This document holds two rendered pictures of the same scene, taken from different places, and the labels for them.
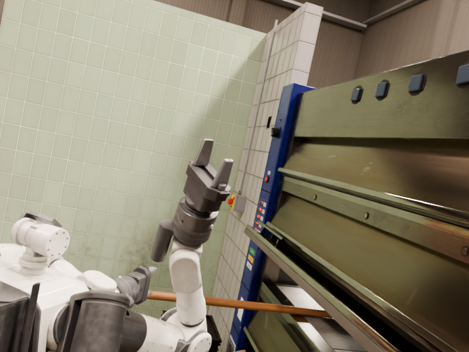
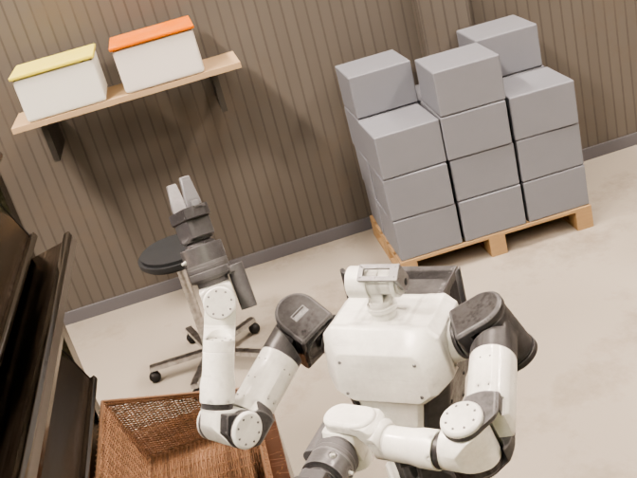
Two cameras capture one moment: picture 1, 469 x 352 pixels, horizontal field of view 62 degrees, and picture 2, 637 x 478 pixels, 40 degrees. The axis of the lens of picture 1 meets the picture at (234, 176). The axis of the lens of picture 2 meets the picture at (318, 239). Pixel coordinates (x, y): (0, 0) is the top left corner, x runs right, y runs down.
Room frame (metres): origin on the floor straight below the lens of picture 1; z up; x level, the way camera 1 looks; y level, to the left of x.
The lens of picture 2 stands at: (2.41, 0.55, 2.30)
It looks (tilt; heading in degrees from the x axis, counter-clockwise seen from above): 24 degrees down; 189
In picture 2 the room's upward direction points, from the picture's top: 15 degrees counter-clockwise
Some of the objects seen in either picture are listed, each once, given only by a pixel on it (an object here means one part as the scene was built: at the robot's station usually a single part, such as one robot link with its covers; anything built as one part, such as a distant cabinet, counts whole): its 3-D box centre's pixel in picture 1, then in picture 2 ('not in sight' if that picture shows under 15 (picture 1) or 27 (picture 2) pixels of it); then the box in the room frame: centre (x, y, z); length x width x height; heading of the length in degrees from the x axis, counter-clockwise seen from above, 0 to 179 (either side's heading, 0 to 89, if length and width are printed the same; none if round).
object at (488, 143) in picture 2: not in sight; (461, 144); (-2.34, 0.74, 0.56); 1.12 x 0.75 x 1.11; 103
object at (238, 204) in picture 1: (237, 202); not in sight; (2.45, -0.05, 1.46); 0.10 x 0.07 x 0.10; 14
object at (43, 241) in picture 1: (40, 242); (374, 286); (0.86, 0.39, 1.47); 0.10 x 0.07 x 0.09; 69
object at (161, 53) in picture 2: not in sight; (157, 54); (-2.15, -0.76, 1.49); 0.45 x 0.37 x 0.25; 105
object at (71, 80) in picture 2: not in sight; (61, 82); (-2.01, -1.27, 1.49); 0.44 x 0.36 x 0.25; 105
